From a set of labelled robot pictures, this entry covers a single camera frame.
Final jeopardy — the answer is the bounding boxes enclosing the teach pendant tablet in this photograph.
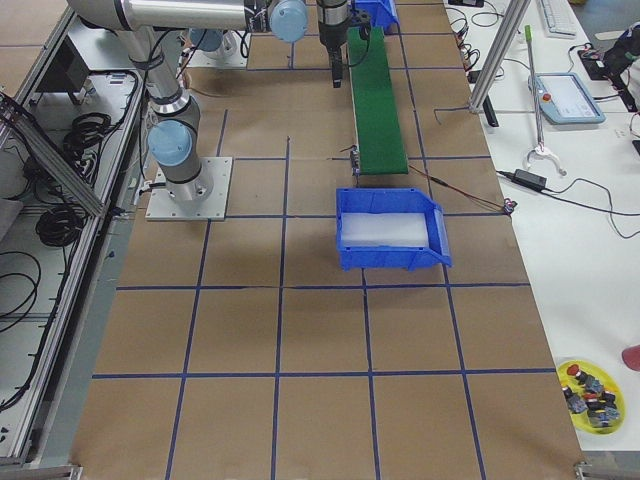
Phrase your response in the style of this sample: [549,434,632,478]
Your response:
[536,73,606,125]

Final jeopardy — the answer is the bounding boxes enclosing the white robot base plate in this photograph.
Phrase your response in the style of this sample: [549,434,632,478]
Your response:
[145,157,233,221]

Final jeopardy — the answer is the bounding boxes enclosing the white foam pad right bin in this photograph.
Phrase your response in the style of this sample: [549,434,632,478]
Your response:
[339,213,429,247]

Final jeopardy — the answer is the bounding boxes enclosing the green handled grabber tool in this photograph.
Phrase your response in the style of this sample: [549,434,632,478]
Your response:
[524,25,567,177]

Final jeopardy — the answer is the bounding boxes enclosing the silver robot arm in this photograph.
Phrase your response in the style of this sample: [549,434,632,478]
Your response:
[69,1,308,202]

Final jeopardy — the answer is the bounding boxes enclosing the blue right plastic bin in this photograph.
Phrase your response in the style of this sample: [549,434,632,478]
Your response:
[336,188,453,271]

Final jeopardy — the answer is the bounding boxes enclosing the red black conveyor wire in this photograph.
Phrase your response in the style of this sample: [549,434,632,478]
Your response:
[408,166,517,216]

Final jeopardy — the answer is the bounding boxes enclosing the blue left plastic bin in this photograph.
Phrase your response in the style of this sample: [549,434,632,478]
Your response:
[352,0,399,32]

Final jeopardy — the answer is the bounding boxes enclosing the black power adapter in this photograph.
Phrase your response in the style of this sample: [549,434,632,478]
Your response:
[512,169,547,192]

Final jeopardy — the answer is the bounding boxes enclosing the white keyboard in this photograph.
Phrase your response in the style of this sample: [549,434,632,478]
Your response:
[536,0,577,39]

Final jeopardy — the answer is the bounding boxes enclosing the aluminium frame post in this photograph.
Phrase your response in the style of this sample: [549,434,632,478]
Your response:
[469,0,530,119]

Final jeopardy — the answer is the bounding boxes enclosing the yellow tray with buttons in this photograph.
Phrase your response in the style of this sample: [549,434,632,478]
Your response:
[556,359,626,435]

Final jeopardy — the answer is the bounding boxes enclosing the blue plastic bin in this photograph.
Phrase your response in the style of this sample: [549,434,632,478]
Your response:
[336,188,453,271]
[352,0,399,32]

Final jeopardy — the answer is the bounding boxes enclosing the green conveyor belt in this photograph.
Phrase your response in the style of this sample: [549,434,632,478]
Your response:
[348,27,408,175]

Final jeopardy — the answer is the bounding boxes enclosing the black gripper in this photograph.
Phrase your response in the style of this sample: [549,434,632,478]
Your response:
[316,0,347,88]

